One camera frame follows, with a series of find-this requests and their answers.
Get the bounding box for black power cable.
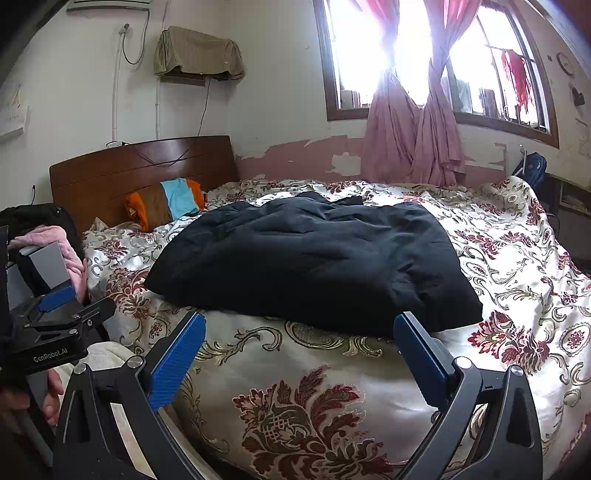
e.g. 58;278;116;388
196;78;212;137

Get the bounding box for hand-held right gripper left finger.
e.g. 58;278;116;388
53;311;207;480

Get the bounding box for wooden wall shelf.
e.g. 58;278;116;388
160;71;206;87

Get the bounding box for pink fluffy garment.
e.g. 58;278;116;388
7;225;88;298

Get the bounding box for white wall pipe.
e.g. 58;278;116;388
111;25;145;144

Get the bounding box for pink curtain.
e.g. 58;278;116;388
360;0;422;184
411;0;466;188

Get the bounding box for white fluffy cloth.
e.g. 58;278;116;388
85;342;139;371

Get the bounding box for blue backpack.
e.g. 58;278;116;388
512;151;548;185

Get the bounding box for floral bed quilt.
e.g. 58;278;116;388
82;178;591;480

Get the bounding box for white air conditioner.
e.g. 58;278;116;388
67;0;153;13

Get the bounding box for grey box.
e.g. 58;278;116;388
21;241;70;296

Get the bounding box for red hanging clothes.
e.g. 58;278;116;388
501;48;533;114

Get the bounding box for wooden side desk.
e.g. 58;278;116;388
547;173;591;222

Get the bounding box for orange brown blue striped pillow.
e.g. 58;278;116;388
124;176;207;232

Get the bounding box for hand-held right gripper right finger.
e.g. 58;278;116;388
394;311;543;480

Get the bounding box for black bag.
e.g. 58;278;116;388
0;203;79;259

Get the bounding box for cloth-covered wall shelf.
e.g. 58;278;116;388
154;26;245;81

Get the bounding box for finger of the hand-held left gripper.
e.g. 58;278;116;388
46;296;117;335
11;286;77;324

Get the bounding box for wooden headboard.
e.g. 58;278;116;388
49;135;239;227

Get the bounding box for person's left hand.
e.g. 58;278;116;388
0;369;65;435

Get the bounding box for black padded jacket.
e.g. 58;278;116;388
144;191;483;337

